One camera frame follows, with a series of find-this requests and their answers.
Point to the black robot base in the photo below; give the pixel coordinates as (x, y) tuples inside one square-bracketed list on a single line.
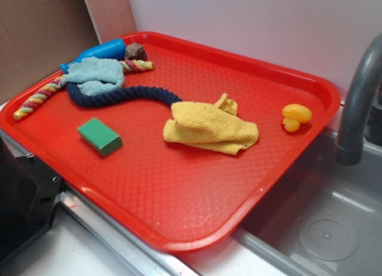
[(30, 191)]

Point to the yellow cloth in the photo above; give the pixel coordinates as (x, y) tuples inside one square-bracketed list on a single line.
[(214, 127)]

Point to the light blue cloth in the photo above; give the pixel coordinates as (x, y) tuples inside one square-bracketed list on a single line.
[(93, 76)]

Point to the red plastic tray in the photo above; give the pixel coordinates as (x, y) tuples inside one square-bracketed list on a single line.
[(174, 197)]

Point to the green block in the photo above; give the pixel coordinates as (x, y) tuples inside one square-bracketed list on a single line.
[(100, 137)]

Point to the brown rock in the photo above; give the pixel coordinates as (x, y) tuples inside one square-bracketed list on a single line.
[(135, 51)]

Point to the yellow rubber duck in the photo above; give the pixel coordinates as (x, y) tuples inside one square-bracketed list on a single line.
[(294, 116)]

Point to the blue plastic bottle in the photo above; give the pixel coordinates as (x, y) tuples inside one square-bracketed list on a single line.
[(114, 49)]

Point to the grey faucet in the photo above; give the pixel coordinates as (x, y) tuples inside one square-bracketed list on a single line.
[(361, 116)]

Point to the grey plastic sink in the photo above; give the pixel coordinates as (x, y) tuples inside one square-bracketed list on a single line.
[(321, 217)]

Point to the brown cardboard panel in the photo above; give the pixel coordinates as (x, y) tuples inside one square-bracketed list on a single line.
[(37, 36)]

